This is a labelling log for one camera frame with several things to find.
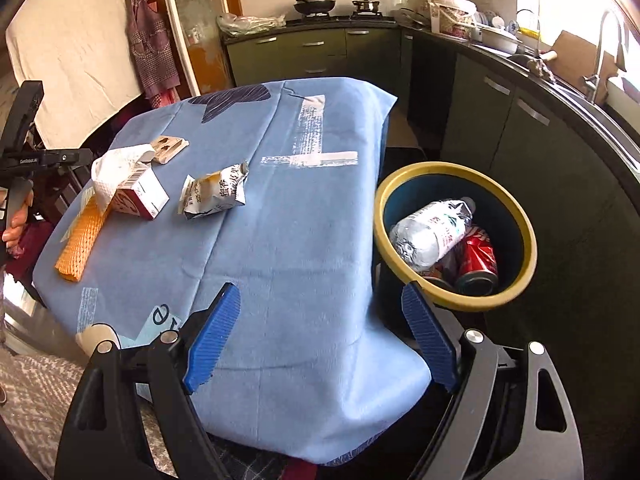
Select beige cartoon cardboard box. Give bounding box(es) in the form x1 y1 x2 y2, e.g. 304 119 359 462
141 136 190 165

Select person left hand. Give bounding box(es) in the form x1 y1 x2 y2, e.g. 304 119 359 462
2 191 34 249

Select orange foam fruit net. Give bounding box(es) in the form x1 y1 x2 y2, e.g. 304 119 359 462
54 196 110 283

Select glass sliding door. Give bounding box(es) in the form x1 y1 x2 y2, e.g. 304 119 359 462
165 0 233 96

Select white bowl on counter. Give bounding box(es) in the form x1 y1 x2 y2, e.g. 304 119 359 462
478 25 520 54

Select black wok with lid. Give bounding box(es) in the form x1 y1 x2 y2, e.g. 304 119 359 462
294 0 335 16

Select white paper towel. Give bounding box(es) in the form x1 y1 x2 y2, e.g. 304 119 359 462
91 143 155 214

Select red instant noodle cup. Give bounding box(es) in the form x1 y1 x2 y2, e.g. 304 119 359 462
419 250 459 292

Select white hanging cloth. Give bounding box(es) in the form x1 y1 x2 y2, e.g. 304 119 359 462
6 0 142 150

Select blue printed tablecloth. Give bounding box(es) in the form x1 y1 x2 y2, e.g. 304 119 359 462
34 78 431 466

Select yellow rimmed blue trash bin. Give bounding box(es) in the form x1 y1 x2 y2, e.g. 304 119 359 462
373 162 538 313

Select steel kitchen faucet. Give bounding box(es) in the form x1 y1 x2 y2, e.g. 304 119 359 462
582 11 626 104

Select white plastic bucket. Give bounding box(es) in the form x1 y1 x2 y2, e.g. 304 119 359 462
426 0 477 39

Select wooden cutting board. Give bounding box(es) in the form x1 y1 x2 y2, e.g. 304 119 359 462
549 30 618 101

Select plastic bag on counter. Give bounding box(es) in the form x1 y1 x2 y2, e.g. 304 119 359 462
217 13 286 37

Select red cola can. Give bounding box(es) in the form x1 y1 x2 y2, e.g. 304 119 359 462
454 226 498 297

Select small red white carton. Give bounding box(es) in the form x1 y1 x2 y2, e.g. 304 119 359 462
110 162 169 220

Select clear plastic water bottle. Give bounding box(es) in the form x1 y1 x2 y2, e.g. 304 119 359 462
388 196 476 273

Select steel kitchen sink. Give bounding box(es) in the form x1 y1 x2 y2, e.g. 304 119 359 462
555 81 639 158

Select green lower kitchen cabinets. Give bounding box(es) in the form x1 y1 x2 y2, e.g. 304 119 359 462
226 26 639 478

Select purple hanging apron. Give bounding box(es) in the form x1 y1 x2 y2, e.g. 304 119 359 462
128 0 180 108

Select small steel pot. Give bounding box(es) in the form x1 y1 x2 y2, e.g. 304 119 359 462
352 0 382 16

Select snack wrapper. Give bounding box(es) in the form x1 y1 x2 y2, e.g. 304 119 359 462
178 162 250 219

